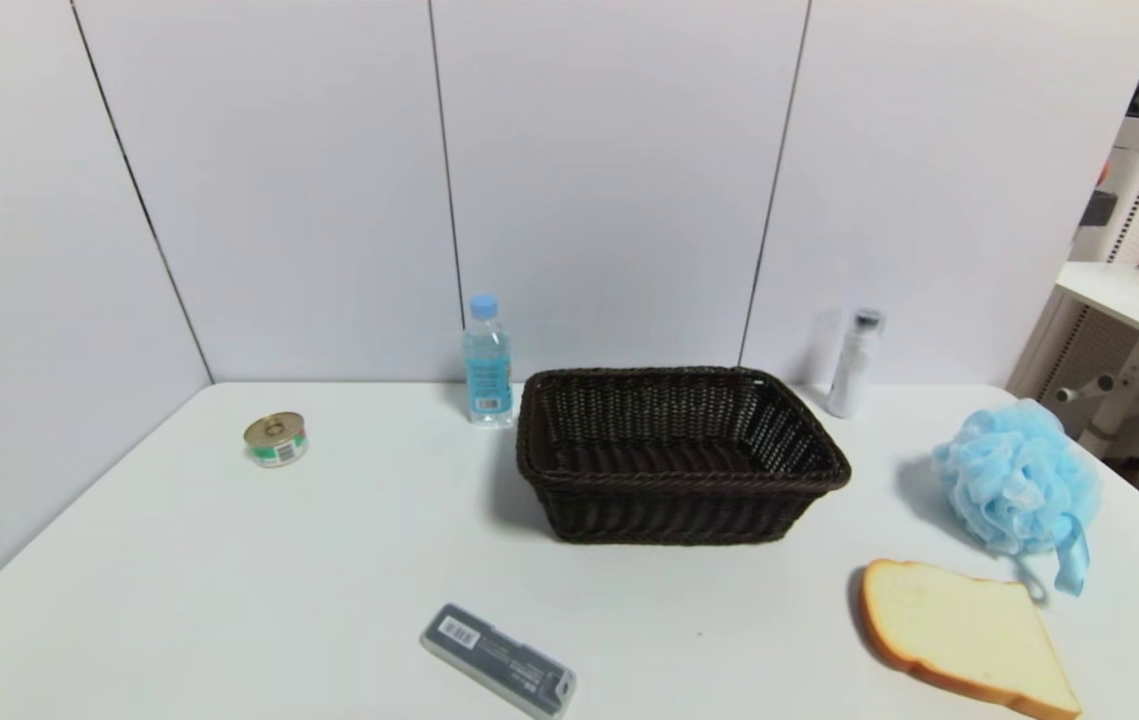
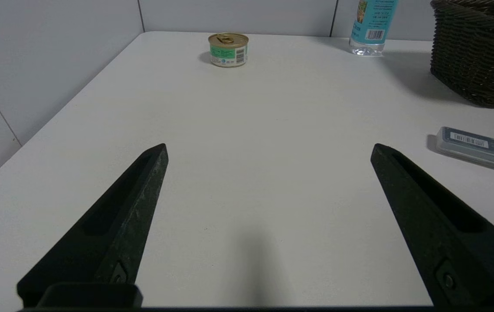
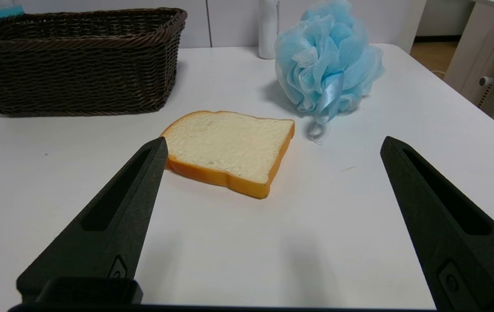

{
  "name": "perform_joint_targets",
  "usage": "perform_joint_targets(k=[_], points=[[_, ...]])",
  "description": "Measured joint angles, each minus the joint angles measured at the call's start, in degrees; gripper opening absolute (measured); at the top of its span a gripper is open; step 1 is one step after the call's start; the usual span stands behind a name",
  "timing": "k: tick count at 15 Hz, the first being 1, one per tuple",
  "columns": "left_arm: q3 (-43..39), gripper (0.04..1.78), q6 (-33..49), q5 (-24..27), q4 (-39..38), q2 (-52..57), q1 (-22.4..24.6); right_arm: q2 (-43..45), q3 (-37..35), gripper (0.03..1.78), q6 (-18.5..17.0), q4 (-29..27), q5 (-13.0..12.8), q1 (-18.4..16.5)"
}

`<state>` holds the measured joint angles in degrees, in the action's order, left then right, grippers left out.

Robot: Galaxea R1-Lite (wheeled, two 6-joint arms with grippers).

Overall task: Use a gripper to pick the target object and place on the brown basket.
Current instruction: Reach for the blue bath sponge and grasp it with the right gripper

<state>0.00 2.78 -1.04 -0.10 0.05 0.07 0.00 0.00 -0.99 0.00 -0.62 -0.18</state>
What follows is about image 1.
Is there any light blue mesh bath loofah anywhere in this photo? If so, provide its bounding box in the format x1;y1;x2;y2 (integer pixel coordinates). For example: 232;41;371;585
932;399;1102;598

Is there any dark brown wicker basket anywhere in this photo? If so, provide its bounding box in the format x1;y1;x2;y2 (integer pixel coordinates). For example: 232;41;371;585
516;366;852;546

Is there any clear water bottle blue cap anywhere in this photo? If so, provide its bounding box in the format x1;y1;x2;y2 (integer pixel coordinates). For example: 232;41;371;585
462;294;515;428

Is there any white bottle dark cap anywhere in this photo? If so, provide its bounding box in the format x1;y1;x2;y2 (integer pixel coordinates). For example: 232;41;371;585
825;309;886;419

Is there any small tin can green label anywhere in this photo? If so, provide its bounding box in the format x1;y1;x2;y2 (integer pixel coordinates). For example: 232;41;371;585
243;411;309;469

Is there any grey rectangular plastic case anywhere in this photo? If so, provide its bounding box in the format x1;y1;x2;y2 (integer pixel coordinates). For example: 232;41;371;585
419;603;577;720

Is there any white bread slice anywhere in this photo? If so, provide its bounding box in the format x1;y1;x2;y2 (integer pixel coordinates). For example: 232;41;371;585
860;558;1083;720

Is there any white side desk top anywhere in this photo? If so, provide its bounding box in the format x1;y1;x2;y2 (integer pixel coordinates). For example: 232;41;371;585
1056;262;1139;366

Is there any white desk leg frame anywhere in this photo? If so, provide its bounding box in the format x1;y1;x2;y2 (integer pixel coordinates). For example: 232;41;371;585
1056;335;1139;459

